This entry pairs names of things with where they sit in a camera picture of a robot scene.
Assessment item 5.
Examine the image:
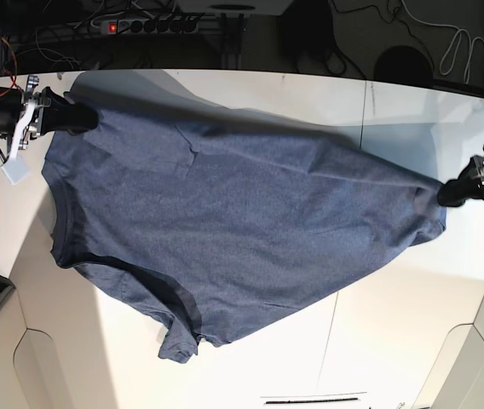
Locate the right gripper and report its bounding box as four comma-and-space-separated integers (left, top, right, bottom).
0, 75, 99, 149

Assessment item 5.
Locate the blue grey t-shirt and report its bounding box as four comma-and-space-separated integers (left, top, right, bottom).
42, 96, 447, 364

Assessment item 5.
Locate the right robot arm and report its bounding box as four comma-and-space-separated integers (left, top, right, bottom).
0, 35, 99, 152

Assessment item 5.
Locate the black power strip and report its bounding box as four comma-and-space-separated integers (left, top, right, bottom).
90, 15, 199, 36

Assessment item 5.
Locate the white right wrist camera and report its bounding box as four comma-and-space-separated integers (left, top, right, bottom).
0, 155, 31, 185

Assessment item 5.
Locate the white cable on floor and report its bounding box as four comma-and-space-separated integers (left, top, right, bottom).
399, 0, 484, 89

